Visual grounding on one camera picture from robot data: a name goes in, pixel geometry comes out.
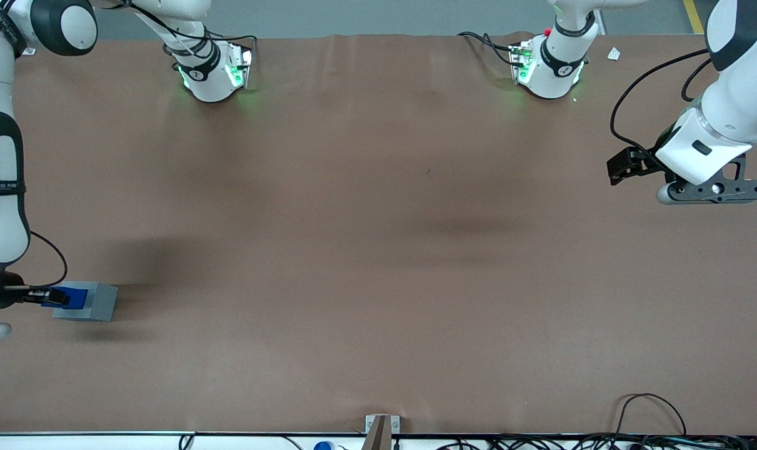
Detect blue plastic part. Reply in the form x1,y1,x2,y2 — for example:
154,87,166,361
58,283,89,311

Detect black base cable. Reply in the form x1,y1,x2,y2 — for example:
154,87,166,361
457,30,518,67
113,0,258,60

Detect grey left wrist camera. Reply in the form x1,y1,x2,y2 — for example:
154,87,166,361
656,155,757,206

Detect brown table cover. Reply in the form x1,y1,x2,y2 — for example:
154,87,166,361
0,30,757,436

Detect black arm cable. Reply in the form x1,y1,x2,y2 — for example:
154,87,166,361
609,49,726,160
681,59,714,103
29,230,69,289

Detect gray square base block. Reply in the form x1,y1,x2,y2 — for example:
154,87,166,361
53,281,119,323

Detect black cable bundle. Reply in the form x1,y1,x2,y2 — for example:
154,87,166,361
438,434,757,450

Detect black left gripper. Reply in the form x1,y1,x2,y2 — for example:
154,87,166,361
606,147,666,186

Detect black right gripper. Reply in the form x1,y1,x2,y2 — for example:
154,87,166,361
0,270,71,311

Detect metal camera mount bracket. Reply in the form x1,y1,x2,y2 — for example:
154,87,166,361
363,414,401,450

